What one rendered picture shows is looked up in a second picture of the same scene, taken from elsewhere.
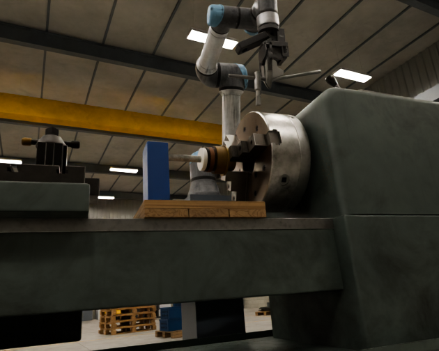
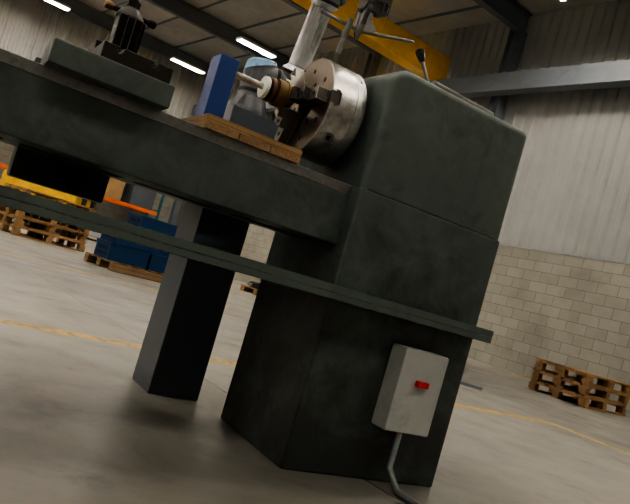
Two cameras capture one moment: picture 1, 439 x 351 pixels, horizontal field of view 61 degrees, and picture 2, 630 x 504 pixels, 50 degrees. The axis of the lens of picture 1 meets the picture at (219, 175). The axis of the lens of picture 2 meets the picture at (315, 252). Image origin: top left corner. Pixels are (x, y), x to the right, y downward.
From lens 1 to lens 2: 1.03 m
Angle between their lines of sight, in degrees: 17
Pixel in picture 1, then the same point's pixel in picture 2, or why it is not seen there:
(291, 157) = (342, 121)
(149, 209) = (210, 122)
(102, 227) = (170, 122)
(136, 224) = (196, 130)
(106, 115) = not seen: outside the picture
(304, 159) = (353, 127)
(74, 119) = not seen: outside the picture
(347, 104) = (412, 93)
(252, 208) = (290, 152)
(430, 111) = (488, 128)
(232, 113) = (314, 31)
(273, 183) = (317, 137)
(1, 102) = not seen: outside the picture
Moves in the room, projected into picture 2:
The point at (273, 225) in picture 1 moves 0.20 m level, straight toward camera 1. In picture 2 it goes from (301, 173) to (302, 161)
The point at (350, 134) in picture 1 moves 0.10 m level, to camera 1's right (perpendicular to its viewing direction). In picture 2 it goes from (400, 121) to (431, 131)
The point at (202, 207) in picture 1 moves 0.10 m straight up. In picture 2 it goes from (251, 136) to (261, 101)
